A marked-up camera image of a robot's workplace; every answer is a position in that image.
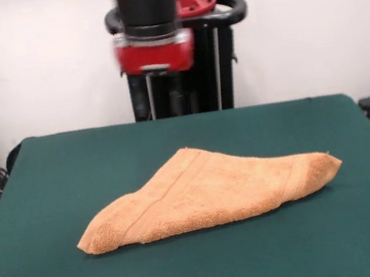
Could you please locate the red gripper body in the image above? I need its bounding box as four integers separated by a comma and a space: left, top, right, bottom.
112, 29, 201, 82

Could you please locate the tan terry towel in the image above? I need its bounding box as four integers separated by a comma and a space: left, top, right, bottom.
65, 124, 351, 258

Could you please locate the black rounded object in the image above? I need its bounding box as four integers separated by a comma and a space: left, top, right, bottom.
2, 135, 40, 174

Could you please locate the dark green table cloth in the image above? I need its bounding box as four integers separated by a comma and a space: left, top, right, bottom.
0, 86, 370, 277

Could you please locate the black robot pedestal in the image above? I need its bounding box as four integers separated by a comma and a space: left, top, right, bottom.
102, 0, 263, 127

